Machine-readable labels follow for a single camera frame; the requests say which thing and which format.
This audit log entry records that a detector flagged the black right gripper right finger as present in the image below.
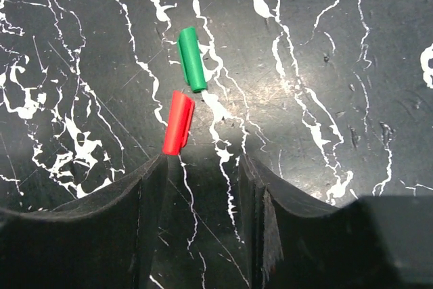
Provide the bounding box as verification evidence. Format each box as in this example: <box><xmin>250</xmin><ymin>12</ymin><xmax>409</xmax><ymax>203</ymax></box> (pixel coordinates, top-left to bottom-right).
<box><xmin>239</xmin><ymin>155</ymin><xmax>432</xmax><ymax>288</ymax></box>

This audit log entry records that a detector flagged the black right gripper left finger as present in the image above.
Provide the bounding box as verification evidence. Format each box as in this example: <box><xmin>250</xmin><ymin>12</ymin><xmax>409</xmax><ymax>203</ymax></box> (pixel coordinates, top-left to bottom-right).
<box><xmin>1</xmin><ymin>154</ymin><xmax>168</xmax><ymax>288</ymax></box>

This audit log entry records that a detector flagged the red pen cap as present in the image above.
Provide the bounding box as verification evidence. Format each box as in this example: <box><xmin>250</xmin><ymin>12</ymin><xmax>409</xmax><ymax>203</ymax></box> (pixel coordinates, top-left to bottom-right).
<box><xmin>162</xmin><ymin>91</ymin><xmax>195</xmax><ymax>156</ymax></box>

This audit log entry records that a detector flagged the green pen cap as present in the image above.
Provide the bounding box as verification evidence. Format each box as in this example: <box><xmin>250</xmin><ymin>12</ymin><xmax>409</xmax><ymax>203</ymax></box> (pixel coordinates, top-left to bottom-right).
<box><xmin>177</xmin><ymin>26</ymin><xmax>207</xmax><ymax>93</ymax></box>

